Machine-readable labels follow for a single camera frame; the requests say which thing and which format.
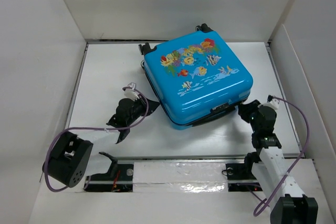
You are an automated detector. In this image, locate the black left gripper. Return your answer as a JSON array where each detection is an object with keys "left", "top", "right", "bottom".
[{"left": 126, "top": 94, "right": 159, "bottom": 126}]

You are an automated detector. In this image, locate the blue kids suitcase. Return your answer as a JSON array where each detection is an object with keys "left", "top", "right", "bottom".
[{"left": 139, "top": 24, "right": 253, "bottom": 129}]

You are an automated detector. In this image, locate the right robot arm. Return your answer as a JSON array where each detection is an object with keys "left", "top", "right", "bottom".
[{"left": 238, "top": 95, "right": 318, "bottom": 223}]

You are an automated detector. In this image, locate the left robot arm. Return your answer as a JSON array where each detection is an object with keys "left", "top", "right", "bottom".
[{"left": 42, "top": 96, "right": 160, "bottom": 193}]

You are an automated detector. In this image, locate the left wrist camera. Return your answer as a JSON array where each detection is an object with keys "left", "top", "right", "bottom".
[{"left": 122, "top": 82, "right": 139, "bottom": 101}]

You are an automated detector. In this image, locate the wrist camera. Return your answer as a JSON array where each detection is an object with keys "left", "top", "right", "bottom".
[
  {"left": 265, "top": 95, "right": 280, "bottom": 110},
  {"left": 122, "top": 82, "right": 139, "bottom": 101}
]

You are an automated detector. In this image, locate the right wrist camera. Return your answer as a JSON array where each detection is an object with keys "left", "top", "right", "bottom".
[{"left": 265, "top": 95, "right": 280, "bottom": 110}]

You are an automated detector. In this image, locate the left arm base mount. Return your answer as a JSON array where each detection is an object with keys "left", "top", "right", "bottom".
[{"left": 84, "top": 161, "right": 134, "bottom": 193}]

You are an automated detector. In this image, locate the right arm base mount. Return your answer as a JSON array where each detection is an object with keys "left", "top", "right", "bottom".
[{"left": 222, "top": 163, "right": 262, "bottom": 192}]

